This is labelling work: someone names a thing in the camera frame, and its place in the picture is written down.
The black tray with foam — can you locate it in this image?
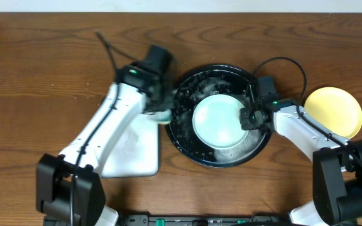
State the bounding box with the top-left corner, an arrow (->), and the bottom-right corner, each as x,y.
101,114 -> 160,178

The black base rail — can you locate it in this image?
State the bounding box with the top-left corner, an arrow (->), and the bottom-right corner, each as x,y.
42,213 -> 359,226

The round black tray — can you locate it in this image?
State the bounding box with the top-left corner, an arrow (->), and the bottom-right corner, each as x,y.
165,64 -> 272,168

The light green plate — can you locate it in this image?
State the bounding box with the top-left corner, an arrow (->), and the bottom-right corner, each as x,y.
192,94 -> 248,149

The yellow plate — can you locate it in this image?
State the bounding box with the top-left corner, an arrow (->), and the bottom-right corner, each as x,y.
304,87 -> 362,139

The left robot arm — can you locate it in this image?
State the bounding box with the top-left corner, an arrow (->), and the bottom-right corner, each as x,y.
36,61 -> 172,225

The green sponge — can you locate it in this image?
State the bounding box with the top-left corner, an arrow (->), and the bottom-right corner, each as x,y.
151,109 -> 172,125

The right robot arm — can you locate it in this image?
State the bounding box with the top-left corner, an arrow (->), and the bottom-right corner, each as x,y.
239,77 -> 362,225

